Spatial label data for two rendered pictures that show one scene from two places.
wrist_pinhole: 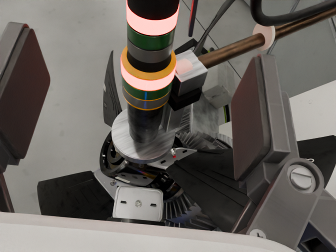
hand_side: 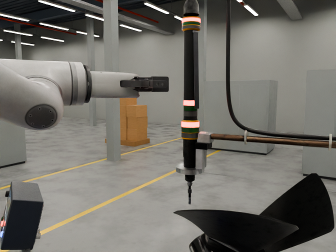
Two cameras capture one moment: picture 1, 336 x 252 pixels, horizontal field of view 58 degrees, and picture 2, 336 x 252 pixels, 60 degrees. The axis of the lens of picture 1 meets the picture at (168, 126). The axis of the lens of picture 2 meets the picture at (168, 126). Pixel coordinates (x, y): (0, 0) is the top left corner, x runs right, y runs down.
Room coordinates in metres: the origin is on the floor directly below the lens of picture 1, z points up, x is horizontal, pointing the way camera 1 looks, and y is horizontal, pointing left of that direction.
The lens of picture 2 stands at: (-0.16, -0.61, 1.64)
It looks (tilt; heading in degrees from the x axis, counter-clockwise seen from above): 7 degrees down; 68
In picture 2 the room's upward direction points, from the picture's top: straight up
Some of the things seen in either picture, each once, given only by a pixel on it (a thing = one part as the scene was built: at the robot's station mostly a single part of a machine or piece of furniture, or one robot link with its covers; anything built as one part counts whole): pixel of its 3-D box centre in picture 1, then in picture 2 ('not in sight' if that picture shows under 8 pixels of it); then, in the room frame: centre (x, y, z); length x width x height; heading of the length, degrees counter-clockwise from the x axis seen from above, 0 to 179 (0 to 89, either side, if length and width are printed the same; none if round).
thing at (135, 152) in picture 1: (153, 108); (193, 152); (0.17, 0.02, 1.50); 0.09 x 0.07 x 0.10; 131
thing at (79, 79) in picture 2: not in sight; (76, 84); (-0.10, 0.00, 1.66); 0.09 x 0.03 x 0.08; 96
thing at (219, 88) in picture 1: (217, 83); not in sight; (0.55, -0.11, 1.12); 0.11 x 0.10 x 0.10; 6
